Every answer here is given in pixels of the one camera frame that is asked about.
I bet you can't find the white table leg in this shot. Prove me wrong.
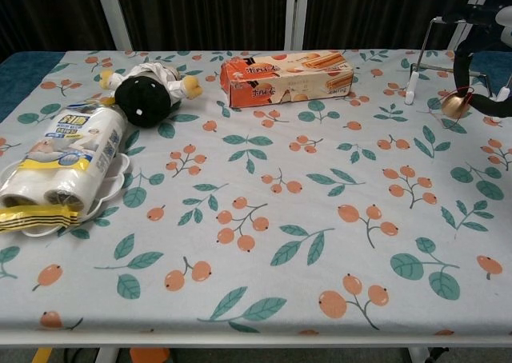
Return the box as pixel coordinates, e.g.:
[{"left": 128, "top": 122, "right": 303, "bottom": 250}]
[
  {"left": 406, "top": 345, "right": 432, "bottom": 363},
  {"left": 93, "top": 345, "right": 122, "bottom": 363}
]

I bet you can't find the white flower-shaped plate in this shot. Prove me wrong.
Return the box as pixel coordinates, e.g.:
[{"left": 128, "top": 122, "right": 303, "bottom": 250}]
[{"left": 0, "top": 153, "right": 132, "bottom": 237}]

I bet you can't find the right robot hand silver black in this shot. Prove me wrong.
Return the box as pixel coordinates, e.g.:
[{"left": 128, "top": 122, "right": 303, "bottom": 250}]
[{"left": 442, "top": 4, "right": 512, "bottom": 119}]

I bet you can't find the dark pleated curtain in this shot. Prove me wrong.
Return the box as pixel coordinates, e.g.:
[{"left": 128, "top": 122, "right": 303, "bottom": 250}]
[
  {"left": 302, "top": 0, "right": 479, "bottom": 52},
  {"left": 114, "top": 0, "right": 290, "bottom": 52},
  {"left": 0, "top": 0, "right": 118, "bottom": 58}
]

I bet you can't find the orange object under table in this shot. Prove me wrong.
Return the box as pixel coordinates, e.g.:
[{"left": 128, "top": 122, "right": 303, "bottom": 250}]
[{"left": 130, "top": 347, "right": 171, "bottom": 363}]

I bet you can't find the metal wire hanging stand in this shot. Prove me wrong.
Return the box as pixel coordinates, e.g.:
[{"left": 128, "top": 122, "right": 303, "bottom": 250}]
[{"left": 403, "top": 17, "right": 512, "bottom": 106}]

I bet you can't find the floral leaf berry tablecloth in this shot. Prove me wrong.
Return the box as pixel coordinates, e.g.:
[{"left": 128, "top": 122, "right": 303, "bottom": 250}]
[{"left": 0, "top": 49, "right": 512, "bottom": 337}]

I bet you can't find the orange wafer biscuit box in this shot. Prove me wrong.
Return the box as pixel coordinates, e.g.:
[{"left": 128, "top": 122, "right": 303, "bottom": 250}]
[{"left": 219, "top": 50, "right": 355, "bottom": 109}]

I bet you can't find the white yellow bag roll pack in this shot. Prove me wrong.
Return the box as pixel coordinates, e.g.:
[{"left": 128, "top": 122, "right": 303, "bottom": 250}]
[{"left": 0, "top": 102, "right": 130, "bottom": 234}]

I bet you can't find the small gold ball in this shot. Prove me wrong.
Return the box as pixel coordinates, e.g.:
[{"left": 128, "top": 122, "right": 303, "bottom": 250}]
[{"left": 426, "top": 84, "right": 478, "bottom": 131}]

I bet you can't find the plush doll with black head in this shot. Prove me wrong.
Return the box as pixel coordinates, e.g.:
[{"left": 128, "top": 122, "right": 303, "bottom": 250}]
[{"left": 98, "top": 61, "right": 205, "bottom": 130}]

